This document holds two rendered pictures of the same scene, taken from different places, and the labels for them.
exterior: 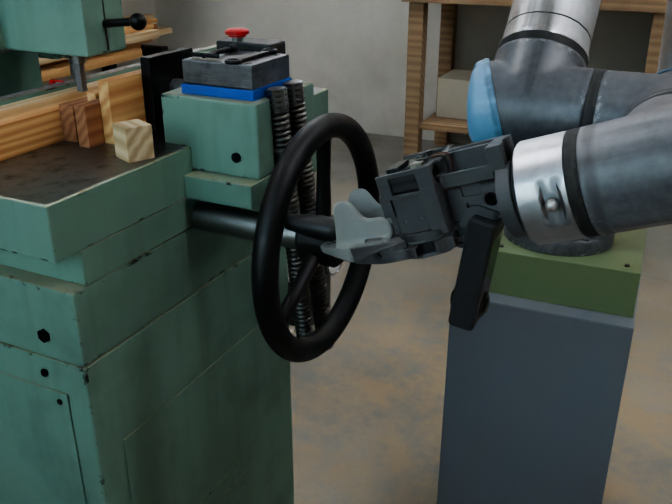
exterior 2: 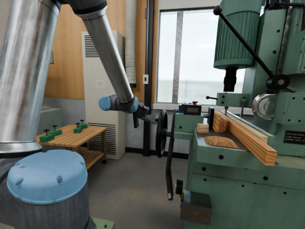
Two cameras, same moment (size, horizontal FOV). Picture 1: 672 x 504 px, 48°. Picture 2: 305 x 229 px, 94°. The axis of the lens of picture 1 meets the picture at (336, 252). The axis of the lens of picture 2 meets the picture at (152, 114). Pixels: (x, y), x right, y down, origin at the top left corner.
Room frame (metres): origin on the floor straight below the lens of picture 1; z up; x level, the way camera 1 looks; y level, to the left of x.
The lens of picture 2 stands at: (1.61, -0.24, 1.08)
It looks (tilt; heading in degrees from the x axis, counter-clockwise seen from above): 10 degrees down; 167
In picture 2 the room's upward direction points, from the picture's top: 2 degrees clockwise
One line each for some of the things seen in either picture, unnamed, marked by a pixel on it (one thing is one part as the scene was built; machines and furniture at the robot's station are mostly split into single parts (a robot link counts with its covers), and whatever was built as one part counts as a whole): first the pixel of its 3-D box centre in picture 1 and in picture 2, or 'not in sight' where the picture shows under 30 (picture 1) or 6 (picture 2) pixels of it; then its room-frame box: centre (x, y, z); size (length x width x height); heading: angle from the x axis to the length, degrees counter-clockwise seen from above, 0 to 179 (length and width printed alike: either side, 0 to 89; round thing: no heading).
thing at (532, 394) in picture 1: (536, 400); not in sight; (1.25, -0.40, 0.28); 0.30 x 0.30 x 0.55; 67
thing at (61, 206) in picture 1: (188, 149); (204, 130); (0.97, 0.19, 0.87); 0.61 x 0.30 x 0.06; 154
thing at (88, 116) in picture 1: (148, 105); (216, 121); (0.99, 0.25, 0.92); 0.25 x 0.02 x 0.05; 154
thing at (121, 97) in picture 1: (163, 95); (213, 118); (0.99, 0.23, 0.94); 0.22 x 0.02 x 0.08; 154
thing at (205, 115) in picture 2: (189, 89); (204, 115); (0.96, 0.19, 0.95); 0.09 x 0.07 x 0.09; 154
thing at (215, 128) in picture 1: (241, 123); (188, 121); (0.93, 0.12, 0.91); 0.15 x 0.14 x 0.09; 154
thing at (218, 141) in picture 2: not in sight; (219, 139); (1.20, 0.10, 0.91); 0.10 x 0.07 x 0.02; 64
